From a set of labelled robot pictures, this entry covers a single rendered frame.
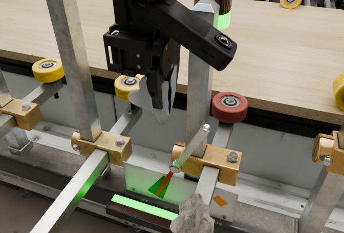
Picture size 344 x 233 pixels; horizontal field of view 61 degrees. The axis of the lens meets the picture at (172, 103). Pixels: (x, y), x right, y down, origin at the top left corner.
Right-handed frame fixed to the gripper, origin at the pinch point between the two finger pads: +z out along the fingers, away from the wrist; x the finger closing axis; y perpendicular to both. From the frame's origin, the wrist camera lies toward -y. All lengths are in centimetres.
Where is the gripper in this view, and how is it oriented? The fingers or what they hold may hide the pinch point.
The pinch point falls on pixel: (167, 115)
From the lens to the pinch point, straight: 46.0
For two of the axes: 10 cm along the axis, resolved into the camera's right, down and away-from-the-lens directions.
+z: 0.0, 8.0, 6.0
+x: -3.4, 5.6, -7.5
